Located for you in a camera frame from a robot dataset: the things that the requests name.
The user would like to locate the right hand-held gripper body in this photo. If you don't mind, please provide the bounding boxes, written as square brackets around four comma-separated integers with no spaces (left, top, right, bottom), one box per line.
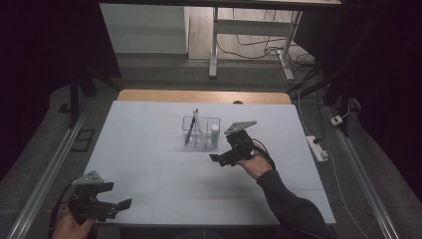
[218,119,258,167]

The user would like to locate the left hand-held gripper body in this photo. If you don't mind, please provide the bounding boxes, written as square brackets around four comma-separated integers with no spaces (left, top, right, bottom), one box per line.
[67,170,121,224]

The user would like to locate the clear plastic pen organizer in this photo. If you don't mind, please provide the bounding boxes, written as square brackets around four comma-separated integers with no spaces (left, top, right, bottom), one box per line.
[181,115,222,149]

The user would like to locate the green and white glue stick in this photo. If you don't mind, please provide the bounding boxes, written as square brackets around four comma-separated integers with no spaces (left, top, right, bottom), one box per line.
[210,123,221,145]

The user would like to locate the blue pen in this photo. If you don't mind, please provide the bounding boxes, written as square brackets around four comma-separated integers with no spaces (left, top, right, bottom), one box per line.
[184,109,199,147]

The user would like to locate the person's right hand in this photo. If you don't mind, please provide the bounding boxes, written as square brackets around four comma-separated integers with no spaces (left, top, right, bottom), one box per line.
[236,140,275,181]

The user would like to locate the person's left hand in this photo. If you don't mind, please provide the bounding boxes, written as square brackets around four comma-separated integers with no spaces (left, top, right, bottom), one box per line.
[51,207,98,239]

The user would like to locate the white table cover sheet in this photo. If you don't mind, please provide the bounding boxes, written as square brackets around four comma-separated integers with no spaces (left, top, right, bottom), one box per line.
[80,100,336,227]

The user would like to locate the black floor socket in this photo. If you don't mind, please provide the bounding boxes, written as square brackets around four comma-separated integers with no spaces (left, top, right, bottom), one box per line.
[71,128,97,153]

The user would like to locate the white power strip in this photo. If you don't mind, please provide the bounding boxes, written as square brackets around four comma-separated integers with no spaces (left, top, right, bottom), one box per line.
[306,134,329,163]

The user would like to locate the black stand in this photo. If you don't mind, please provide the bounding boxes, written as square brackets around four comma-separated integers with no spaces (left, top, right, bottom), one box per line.
[287,66,353,137]
[68,66,122,129]

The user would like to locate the white cabinet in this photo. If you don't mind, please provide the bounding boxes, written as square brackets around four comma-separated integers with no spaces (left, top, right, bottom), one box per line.
[100,3,190,55]

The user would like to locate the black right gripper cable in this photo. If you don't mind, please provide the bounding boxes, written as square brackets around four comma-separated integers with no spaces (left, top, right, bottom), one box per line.
[251,137,277,171]

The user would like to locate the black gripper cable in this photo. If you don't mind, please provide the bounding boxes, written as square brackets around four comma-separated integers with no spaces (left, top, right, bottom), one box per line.
[48,181,77,239]
[251,137,277,171]

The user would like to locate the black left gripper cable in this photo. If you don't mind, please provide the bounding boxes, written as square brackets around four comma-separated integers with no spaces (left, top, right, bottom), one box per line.
[48,181,77,239]

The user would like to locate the metal floor rail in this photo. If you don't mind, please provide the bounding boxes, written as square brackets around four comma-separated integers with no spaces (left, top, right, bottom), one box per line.
[326,106,401,239]
[6,99,94,239]

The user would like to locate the tangled black floor cables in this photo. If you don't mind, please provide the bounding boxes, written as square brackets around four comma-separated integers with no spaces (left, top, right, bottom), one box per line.
[216,8,316,68]

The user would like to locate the white desk frame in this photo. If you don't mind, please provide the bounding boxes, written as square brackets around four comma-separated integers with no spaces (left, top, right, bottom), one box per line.
[208,6,304,82]

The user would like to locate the white power strip cable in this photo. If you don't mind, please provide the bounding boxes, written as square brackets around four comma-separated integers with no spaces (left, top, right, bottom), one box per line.
[325,150,362,239]

